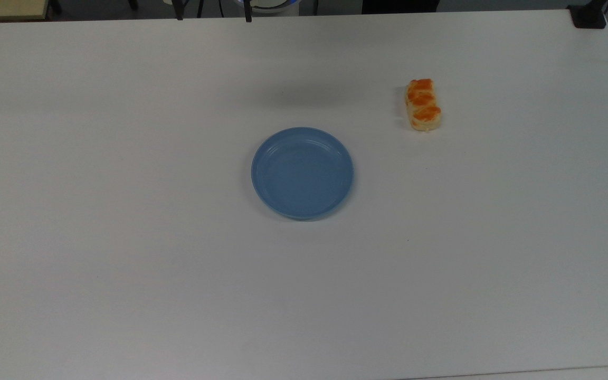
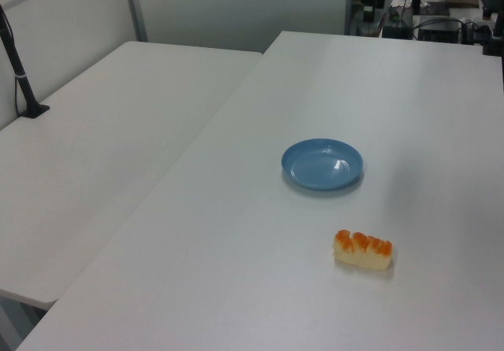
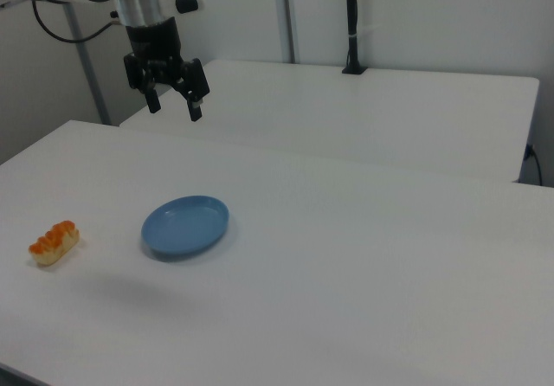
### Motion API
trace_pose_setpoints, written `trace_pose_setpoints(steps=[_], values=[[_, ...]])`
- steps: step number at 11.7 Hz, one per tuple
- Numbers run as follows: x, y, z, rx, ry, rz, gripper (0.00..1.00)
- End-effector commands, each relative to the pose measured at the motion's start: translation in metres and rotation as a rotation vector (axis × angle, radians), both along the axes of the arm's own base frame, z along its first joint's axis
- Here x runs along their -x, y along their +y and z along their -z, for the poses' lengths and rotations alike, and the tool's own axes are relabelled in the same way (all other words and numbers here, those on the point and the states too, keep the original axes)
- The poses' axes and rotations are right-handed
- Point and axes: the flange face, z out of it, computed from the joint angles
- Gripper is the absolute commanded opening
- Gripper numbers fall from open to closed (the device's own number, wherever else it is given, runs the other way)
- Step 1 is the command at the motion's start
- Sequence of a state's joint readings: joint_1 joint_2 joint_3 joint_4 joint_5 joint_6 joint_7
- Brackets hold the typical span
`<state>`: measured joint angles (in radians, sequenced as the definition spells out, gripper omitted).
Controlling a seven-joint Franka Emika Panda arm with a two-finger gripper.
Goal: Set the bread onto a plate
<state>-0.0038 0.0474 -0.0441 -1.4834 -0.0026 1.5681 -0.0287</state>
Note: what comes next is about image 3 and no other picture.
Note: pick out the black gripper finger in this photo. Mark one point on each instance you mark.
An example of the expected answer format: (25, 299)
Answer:
(137, 74)
(195, 81)

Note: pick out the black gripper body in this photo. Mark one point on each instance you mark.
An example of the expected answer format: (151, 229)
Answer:
(153, 40)

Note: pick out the orange glazed bread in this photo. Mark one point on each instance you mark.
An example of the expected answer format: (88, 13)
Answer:
(54, 243)

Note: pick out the blue oval plate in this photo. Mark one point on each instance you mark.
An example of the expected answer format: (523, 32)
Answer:
(186, 226)

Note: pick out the black camera pole with base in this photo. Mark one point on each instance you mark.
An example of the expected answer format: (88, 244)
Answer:
(352, 22)

